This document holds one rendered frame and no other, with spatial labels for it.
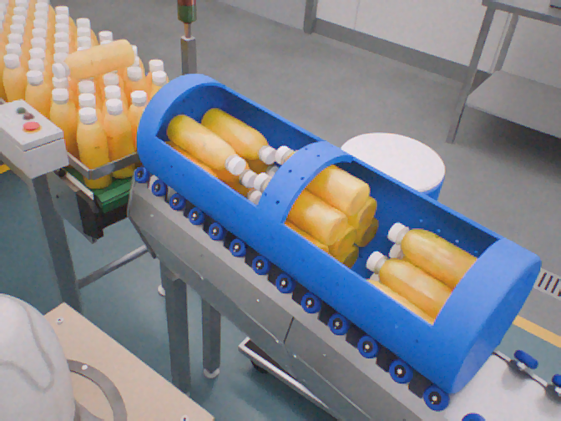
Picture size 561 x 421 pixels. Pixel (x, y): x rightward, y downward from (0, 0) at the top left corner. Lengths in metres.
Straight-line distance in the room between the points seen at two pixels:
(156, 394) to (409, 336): 0.43
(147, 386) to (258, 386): 1.23
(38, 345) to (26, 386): 0.05
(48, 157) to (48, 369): 0.77
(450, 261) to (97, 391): 0.65
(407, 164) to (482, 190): 1.93
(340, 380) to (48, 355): 0.62
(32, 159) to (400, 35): 3.63
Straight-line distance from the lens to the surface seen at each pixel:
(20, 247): 2.85
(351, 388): 1.20
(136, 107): 1.56
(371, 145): 1.55
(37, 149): 1.46
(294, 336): 1.24
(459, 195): 3.31
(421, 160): 1.53
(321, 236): 1.08
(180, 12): 1.91
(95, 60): 1.62
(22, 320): 0.77
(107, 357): 1.05
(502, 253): 0.98
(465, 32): 4.48
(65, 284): 1.85
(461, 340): 0.94
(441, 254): 1.09
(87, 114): 1.48
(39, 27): 2.04
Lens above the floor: 1.83
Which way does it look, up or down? 38 degrees down
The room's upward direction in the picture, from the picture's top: 5 degrees clockwise
